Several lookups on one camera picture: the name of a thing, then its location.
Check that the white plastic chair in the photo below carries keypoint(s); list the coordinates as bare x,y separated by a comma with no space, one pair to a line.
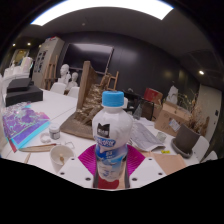
73,92
202,146
57,88

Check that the small pale cup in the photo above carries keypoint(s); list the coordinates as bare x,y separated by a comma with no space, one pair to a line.
161,137

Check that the cardboard box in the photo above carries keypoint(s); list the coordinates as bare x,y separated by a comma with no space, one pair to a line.
170,118

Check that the newspaper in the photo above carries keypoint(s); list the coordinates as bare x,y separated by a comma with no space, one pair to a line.
145,135

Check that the dried plant in dark pot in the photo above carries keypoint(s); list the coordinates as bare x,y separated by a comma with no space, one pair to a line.
186,138

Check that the white cup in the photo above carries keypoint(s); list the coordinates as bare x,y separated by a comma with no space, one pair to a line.
56,159

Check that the thin wooden stick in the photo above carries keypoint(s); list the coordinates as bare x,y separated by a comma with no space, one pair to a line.
27,158

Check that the red box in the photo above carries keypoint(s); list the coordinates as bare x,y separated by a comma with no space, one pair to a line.
153,96

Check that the wooden easel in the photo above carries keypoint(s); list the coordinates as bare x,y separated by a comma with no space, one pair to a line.
113,80
50,73

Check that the small jar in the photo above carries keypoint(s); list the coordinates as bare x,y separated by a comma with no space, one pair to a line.
54,131

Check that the small yellow item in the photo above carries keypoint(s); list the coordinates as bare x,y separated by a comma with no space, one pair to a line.
165,152

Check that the black flat box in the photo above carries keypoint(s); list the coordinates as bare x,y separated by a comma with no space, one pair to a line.
25,97
19,85

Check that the brown sculpture on wooden board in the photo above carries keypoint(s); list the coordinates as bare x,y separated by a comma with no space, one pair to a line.
88,110

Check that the flat wooden stick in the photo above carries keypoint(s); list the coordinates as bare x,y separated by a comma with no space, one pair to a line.
36,148

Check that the black wall screen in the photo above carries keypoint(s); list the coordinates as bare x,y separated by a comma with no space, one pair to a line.
86,56

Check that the white drink bottle blue cap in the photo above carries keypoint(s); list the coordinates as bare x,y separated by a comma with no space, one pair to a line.
111,126

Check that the white plaster bust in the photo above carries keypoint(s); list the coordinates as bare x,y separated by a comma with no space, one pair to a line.
74,80
64,72

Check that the white plaster figure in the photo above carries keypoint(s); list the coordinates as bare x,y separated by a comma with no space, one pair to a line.
172,95

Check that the grey pot saucer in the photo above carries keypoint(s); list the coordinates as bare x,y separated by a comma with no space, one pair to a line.
178,151

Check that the long ceiling light panel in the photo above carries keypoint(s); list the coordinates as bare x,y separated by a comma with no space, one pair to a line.
100,8

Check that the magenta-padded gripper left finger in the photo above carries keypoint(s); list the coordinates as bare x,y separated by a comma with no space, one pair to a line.
75,170

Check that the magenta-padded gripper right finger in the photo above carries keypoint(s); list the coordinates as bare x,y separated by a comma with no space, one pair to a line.
146,170

